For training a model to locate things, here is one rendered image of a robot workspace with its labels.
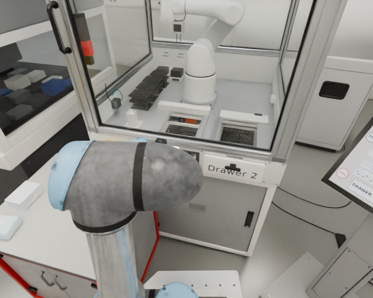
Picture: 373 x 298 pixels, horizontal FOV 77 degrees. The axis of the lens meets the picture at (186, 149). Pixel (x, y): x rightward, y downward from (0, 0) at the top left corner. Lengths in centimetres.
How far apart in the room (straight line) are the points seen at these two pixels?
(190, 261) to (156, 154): 153
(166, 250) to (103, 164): 155
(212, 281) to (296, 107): 72
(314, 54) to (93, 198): 79
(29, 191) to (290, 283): 162
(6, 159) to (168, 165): 121
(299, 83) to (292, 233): 141
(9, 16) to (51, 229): 100
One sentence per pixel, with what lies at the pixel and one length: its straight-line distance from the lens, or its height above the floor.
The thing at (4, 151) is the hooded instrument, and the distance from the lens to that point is 148.
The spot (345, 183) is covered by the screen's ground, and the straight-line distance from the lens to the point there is 110.
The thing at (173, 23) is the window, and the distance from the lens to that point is 94.
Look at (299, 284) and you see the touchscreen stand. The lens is 189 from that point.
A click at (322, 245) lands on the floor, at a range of 215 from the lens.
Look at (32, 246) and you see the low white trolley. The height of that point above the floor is 76.
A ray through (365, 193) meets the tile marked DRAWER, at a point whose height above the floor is 100.
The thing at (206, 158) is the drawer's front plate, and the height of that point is 91.
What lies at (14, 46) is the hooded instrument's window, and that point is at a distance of 151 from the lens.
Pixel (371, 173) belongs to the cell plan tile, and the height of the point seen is 105.
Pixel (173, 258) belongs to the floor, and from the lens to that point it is 185.
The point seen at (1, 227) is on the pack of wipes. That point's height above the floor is 80.
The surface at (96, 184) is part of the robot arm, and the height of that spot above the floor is 141.
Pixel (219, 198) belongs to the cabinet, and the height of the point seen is 60.
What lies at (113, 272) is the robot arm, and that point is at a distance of 53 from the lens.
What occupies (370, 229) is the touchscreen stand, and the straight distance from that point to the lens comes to 128.
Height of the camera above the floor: 166
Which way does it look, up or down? 39 degrees down
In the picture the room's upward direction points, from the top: straight up
